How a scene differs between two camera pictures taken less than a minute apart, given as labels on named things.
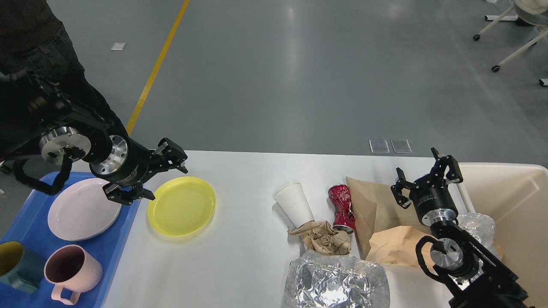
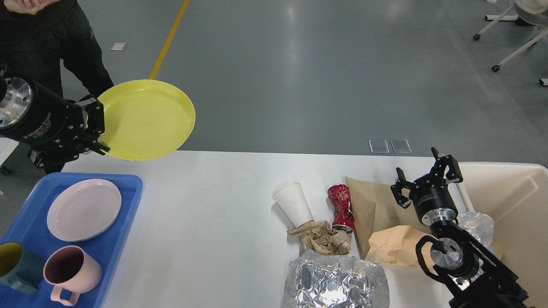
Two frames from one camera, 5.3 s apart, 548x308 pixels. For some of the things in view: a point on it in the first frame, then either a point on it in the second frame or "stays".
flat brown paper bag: [376, 208] stays
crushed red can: [344, 219] stays
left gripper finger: [169, 155] -> [95, 109]
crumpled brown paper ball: [321, 238] stays
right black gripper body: [433, 199] stays
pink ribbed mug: [70, 266] stays
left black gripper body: [129, 163] -> [30, 115]
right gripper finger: [402, 183] stays
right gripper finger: [453, 174] stays
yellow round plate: [183, 206] -> [145, 119]
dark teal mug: [21, 266] stays
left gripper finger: [126, 194] -> [70, 150]
